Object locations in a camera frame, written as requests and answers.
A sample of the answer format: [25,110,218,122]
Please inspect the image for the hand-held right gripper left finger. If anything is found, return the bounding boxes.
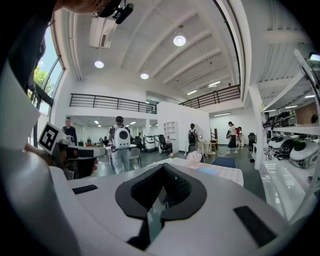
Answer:
[48,162,166,256]

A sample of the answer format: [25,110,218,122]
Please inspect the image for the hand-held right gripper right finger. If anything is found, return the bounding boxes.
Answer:
[146,162,292,256]

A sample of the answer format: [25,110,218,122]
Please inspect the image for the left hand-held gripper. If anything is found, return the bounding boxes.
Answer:
[37,121,107,180]

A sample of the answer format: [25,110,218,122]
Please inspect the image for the person's left forearm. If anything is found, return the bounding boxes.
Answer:
[23,143,55,167]

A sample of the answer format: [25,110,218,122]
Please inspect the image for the white capsule backpack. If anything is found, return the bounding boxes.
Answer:
[113,125,132,151]

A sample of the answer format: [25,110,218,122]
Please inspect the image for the grey plastic chair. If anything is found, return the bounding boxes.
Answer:
[128,147,143,169]

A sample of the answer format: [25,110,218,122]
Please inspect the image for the pink checkered cloth table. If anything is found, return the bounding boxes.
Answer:
[146,157,245,188]

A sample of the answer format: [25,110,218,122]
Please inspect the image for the blue round plate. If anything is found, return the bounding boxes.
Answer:
[195,166,218,176]

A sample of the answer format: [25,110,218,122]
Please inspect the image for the black mezzanine railing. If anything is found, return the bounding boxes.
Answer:
[178,84,241,109]
[69,93,158,115]

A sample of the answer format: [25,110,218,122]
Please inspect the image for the white wheeled machine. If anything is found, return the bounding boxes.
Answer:
[144,134,157,153]

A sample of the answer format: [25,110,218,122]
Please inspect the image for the pink folded cloth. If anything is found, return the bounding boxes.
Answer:
[185,150,204,164]

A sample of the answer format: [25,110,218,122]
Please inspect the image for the black office chair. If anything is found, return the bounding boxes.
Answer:
[158,134,174,154]
[247,132,257,151]

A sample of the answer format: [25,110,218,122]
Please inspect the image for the white metal shelving rack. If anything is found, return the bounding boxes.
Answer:
[259,48,320,226]

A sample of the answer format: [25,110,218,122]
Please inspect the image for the wooden chair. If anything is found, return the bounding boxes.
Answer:
[197,139,219,156]

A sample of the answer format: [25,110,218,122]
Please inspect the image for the white cubby shelf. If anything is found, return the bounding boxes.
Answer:
[163,120,179,154]

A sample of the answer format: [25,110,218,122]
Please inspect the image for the large glass window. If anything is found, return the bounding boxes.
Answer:
[26,24,66,121]

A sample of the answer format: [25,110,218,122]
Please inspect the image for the white ceiling air conditioner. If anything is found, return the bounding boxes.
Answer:
[88,16,118,49]

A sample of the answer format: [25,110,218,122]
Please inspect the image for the person's black shirt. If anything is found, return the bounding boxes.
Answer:
[0,9,57,95]

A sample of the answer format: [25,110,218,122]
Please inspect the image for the black bag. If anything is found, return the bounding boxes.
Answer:
[262,110,298,129]

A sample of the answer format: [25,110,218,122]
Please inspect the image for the person's glasses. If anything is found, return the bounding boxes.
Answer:
[90,5,106,19]

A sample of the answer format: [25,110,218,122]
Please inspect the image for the person's face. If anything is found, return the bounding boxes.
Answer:
[53,0,112,16]

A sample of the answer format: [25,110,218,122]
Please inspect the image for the black head-mounted camera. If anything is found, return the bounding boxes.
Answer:
[98,0,135,25]

